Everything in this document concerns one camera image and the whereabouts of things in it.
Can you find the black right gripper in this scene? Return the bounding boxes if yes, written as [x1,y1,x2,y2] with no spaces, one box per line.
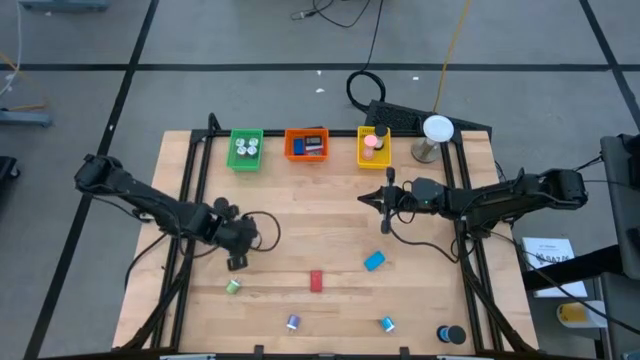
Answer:
[357,167,419,235]

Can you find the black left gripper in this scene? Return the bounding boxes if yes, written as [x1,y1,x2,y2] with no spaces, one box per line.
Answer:
[214,202,260,272]

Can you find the teal plastic box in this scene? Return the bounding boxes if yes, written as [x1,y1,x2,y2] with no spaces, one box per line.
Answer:
[362,250,387,273]

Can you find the black hourglass blue sand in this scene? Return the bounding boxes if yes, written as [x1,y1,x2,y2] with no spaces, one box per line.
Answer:
[436,324,468,346]

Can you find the yellow plastic basket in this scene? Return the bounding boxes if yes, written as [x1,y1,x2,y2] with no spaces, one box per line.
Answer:
[356,125,393,171]

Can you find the pink hourglass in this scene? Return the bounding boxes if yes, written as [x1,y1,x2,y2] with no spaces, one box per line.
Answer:
[362,133,379,161]

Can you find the black hourglass pale sand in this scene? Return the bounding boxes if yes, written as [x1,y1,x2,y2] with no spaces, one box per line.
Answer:
[373,123,390,151]

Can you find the green plastic basket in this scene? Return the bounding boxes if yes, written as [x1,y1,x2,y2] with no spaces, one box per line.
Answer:
[225,128,265,173]

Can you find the black perforated metal case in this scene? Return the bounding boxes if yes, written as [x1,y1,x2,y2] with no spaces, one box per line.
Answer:
[363,98,494,137]

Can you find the white dome table lamp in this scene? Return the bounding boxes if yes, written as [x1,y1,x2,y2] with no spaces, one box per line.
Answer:
[410,114,456,165]

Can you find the orange plastic basket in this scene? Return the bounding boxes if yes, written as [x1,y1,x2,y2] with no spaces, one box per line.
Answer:
[283,127,331,163]

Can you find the white paper label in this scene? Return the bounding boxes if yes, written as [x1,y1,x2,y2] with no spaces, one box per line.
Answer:
[520,236,590,300]

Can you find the black flat bar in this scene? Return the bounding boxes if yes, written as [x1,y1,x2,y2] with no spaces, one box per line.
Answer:
[522,243,626,292]

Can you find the yellow white tape dispenser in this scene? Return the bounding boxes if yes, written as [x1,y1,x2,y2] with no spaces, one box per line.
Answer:
[556,300,608,330]

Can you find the black floor object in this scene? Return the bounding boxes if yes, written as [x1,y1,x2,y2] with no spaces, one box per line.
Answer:
[0,155,21,182]

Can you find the grey metal bar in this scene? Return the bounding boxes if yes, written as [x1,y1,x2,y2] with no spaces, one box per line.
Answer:
[0,109,53,129]

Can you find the grey blue metal base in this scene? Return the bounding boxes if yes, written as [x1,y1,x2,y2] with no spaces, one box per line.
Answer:
[18,0,110,14]

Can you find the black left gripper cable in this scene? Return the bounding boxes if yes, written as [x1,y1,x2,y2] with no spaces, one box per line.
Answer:
[243,210,282,253]

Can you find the black aluminium table frame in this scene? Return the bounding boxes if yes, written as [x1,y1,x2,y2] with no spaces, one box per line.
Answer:
[118,112,540,360]

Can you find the black looped floor cable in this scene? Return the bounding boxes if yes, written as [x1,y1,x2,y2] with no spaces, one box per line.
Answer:
[344,0,389,113]

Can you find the yellow hanging cable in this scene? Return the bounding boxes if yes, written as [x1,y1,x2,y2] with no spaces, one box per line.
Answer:
[431,0,473,114]

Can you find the black cable with plug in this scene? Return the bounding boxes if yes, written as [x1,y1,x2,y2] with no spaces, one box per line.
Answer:
[289,0,374,30]

